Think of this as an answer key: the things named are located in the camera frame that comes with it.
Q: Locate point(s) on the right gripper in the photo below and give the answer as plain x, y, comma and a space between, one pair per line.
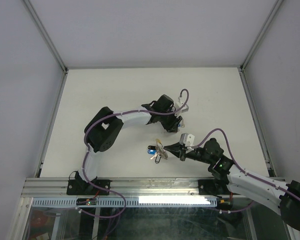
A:
176, 149

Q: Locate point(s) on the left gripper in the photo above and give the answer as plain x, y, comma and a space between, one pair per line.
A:
173, 127

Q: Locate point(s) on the large steel keyring yellow handle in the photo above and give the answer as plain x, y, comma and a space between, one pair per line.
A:
160, 149

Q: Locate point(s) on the black key tag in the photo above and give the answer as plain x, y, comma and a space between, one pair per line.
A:
152, 147

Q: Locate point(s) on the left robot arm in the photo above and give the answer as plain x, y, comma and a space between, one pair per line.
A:
102, 131

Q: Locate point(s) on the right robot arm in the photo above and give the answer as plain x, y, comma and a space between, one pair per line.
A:
281, 197

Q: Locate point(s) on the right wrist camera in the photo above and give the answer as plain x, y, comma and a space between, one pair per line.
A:
187, 141

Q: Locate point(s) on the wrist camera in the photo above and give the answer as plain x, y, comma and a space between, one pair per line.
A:
180, 106
187, 141

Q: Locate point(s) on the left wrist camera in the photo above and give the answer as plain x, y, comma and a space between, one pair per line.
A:
180, 106

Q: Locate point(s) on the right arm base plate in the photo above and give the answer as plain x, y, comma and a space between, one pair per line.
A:
211, 187

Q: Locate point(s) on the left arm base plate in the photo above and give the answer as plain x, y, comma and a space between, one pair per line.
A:
78, 187

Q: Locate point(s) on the aluminium front rail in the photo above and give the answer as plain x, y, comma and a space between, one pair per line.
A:
128, 187

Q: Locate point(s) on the slotted cable duct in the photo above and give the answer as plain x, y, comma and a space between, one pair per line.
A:
163, 201

